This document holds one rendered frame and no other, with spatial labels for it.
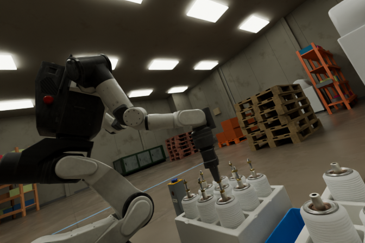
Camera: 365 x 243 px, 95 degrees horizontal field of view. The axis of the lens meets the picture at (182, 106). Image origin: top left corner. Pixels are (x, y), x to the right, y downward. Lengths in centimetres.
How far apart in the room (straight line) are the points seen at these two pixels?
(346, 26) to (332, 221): 280
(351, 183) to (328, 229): 24
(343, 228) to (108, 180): 76
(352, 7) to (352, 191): 271
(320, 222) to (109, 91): 75
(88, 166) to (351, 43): 303
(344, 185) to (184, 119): 56
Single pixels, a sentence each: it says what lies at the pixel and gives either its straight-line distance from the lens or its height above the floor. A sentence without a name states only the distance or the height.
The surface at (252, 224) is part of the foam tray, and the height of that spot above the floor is 17.
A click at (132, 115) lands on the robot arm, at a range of 68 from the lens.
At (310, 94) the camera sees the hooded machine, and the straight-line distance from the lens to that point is 752.
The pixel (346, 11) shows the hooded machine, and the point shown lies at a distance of 324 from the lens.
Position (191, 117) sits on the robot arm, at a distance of 67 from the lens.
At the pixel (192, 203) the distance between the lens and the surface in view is 91.
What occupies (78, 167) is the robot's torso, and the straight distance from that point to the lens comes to 82.
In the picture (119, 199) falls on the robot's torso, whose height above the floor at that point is 37.
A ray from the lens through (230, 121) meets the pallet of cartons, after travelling 544.
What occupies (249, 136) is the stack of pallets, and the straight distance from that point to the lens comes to 325.
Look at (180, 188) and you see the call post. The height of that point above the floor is 27.
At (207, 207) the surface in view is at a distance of 82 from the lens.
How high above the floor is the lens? 51
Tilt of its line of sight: 12 degrees up
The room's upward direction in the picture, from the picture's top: 19 degrees counter-clockwise
